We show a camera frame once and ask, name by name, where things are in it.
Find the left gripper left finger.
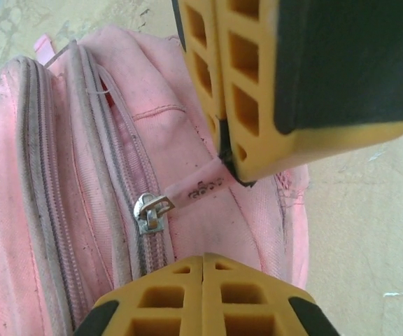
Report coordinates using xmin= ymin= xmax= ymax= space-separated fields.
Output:
xmin=71 ymin=255 xmax=202 ymax=336

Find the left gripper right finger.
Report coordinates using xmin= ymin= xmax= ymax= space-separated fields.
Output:
xmin=201 ymin=252 xmax=332 ymax=336

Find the pink student backpack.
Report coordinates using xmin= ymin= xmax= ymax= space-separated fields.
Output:
xmin=0 ymin=26 xmax=311 ymax=336

